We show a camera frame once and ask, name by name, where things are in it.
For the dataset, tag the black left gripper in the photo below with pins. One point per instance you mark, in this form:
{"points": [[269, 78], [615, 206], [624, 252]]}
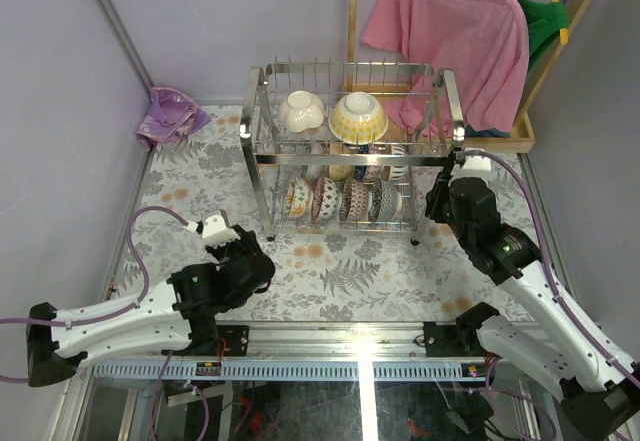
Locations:
{"points": [[232, 252]]}

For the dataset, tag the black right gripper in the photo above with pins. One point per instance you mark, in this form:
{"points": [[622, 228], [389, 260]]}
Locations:
{"points": [[438, 190]]}

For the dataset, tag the black white patterned bowl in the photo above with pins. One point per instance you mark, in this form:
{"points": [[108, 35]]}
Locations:
{"points": [[386, 201]]}

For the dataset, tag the striped white bowl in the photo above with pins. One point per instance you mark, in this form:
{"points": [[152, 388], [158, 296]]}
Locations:
{"points": [[395, 174]]}

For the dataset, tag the blue triangle patterned bowl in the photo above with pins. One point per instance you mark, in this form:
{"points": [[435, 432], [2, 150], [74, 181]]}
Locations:
{"points": [[367, 173]]}

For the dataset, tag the brown lattice patterned bowl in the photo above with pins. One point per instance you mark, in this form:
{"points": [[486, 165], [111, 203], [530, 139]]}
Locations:
{"points": [[355, 201]]}

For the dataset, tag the green circle patterned bowl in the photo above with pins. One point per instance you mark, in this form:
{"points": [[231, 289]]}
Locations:
{"points": [[312, 172]]}

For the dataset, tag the tan yellow bowl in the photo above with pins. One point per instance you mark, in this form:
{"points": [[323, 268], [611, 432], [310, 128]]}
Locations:
{"points": [[338, 173]]}

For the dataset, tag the yellow dotted white bowl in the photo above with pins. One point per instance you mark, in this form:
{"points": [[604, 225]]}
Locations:
{"points": [[358, 119]]}

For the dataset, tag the steel two-tier dish rack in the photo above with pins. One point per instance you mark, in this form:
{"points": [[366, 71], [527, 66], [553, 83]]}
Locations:
{"points": [[274, 153]]}

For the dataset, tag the scalloped green orange bowl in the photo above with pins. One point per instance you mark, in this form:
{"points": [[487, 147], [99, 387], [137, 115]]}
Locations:
{"points": [[300, 111]]}

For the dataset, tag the yellow rimmed floral bowl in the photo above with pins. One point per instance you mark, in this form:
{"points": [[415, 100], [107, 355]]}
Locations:
{"points": [[298, 199]]}

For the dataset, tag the red patterned bowl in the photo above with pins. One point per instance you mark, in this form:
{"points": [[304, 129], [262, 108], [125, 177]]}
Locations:
{"points": [[326, 199]]}

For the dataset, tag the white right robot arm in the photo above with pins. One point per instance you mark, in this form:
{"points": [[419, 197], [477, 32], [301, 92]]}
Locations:
{"points": [[595, 381]]}

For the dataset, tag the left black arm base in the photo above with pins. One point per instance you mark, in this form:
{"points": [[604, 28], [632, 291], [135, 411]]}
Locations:
{"points": [[232, 341]]}

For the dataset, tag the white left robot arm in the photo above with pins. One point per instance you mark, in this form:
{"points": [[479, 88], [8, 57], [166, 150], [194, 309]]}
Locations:
{"points": [[176, 316]]}

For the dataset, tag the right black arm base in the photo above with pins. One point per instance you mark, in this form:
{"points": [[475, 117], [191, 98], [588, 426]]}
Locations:
{"points": [[451, 340]]}

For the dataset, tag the wooden clothes stand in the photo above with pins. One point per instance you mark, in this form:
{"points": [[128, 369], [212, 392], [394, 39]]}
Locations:
{"points": [[522, 137]]}

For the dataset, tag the purple crumpled cloth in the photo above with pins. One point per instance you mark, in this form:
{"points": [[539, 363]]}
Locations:
{"points": [[172, 117]]}

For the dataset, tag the pink t-shirt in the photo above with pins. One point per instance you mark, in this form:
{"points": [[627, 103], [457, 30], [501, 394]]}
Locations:
{"points": [[484, 42]]}

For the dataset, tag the green t-shirt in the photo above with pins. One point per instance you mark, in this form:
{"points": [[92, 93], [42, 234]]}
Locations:
{"points": [[546, 24]]}

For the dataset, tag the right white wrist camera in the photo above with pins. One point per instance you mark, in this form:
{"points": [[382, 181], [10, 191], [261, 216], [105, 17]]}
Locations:
{"points": [[474, 166]]}

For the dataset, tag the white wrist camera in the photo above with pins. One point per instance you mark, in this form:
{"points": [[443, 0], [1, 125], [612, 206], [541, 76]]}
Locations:
{"points": [[474, 166], [214, 231]]}

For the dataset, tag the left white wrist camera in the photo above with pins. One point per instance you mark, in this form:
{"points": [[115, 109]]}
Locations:
{"points": [[214, 231]]}

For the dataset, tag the aluminium rail frame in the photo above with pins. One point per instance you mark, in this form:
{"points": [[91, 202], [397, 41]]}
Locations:
{"points": [[296, 351]]}

